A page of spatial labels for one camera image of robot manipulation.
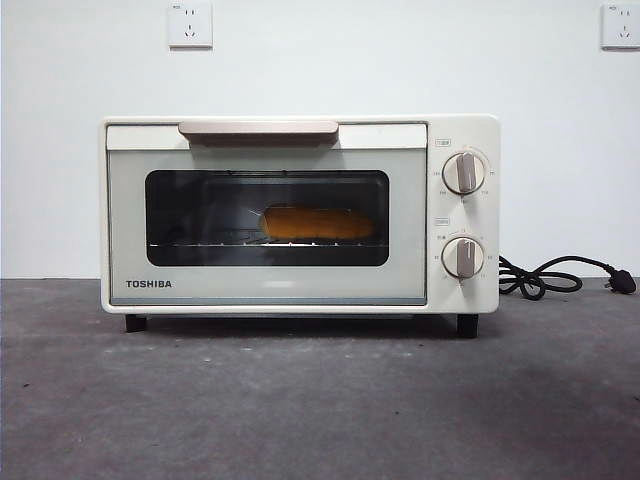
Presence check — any yellow corn cob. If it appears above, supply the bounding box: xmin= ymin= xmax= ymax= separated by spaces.
xmin=262 ymin=203 xmax=374 ymax=241

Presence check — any glass oven door with handle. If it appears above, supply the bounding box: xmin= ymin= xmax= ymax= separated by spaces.
xmin=105 ymin=119 xmax=429 ymax=307

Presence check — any small beige oven knob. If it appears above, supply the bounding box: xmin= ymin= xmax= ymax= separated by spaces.
xmin=441 ymin=236 xmax=486 ymax=279

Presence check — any large beige oven knob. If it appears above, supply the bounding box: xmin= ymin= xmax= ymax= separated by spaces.
xmin=442 ymin=151 xmax=488 ymax=195

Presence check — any cream Toshiba toaster oven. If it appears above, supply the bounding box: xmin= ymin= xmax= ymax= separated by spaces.
xmin=101 ymin=113 xmax=501 ymax=334

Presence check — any chrome wire oven rack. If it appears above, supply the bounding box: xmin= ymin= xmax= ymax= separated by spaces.
xmin=148 ymin=240 xmax=389 ymax=249

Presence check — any black power cable with plug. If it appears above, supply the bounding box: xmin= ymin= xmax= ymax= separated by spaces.
xmin=498 ymin=254 xmax=640 ymax=301

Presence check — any white wall socket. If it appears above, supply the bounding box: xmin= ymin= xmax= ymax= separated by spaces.
xmin=600 ymin=3 xmax=640 ymax=50
xmin=167 ymin=2 xmax=214 ymax=50

